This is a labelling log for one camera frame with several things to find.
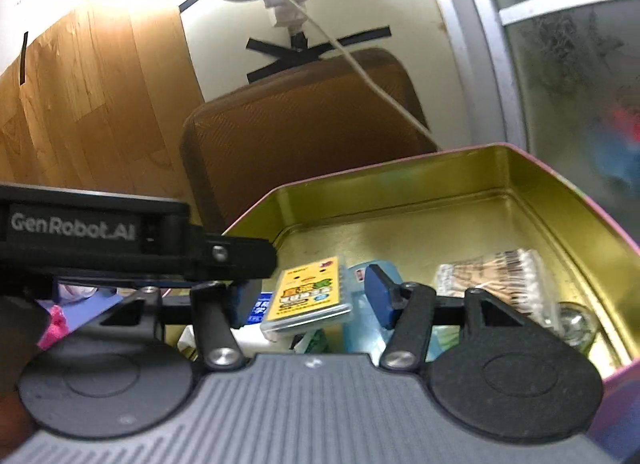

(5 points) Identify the yellow card pack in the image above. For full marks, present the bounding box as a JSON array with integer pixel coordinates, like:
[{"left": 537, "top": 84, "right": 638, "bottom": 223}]
[{"left": 260, "top": 256, "right": 352, "bottom": 342}]

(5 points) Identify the cotton swab bag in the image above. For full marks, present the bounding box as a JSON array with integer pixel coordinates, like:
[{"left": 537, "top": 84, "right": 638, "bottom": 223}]
[{"left": 435, "top": 248, "right": 562, "bottom": 334}]

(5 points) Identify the person's left hand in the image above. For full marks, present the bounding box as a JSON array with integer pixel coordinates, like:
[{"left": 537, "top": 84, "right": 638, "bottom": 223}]
[{"left": 0, "top": 297, "right": 50, "bottom": 458}]

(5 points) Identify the light blue plastic packet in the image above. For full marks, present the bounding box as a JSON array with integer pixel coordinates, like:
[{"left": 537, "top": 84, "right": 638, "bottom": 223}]
[{"left": 343, "top": 260, "right": 436, "bottom": 370}]

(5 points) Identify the pink towel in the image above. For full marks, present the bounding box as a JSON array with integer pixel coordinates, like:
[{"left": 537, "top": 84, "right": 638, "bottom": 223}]
[{"left": 38, "top": 305, "right": 70, "bottom": 350}]

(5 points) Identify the pink tin box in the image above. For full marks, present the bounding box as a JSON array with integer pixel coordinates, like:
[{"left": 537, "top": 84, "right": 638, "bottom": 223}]
[{"left": 177, "top": 142, "right": 640, "bottom": 460}]

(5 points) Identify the brown chair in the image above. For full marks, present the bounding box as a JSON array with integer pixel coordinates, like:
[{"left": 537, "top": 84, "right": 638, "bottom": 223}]
[{"left": 180, "top": 57, "right": 437, "bottom": 233}]

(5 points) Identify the white power cable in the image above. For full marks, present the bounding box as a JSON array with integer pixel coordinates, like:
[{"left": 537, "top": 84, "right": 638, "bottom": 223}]
[{"left": 192, "top": 0, "right": 442, "bottom": 150}]

